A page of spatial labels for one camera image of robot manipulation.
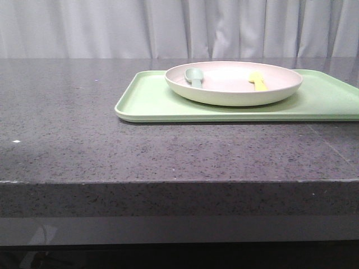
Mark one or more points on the beige round plate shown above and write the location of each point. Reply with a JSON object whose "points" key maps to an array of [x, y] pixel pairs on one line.
{"points": [[226, 83]]}

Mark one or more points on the yellow plastic fork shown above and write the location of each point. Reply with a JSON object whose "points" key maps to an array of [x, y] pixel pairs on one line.
{"points": [[257, 79]]}

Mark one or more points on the teal green spoon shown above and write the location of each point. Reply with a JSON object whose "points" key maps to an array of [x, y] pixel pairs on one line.
{"points": [[194, 76]]}

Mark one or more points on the light green tray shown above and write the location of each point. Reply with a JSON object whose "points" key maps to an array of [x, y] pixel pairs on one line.
{"points": [[320, 98]]}

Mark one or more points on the white grey curtain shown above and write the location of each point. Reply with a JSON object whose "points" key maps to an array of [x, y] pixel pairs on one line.
{"points": [[178, 29]]}

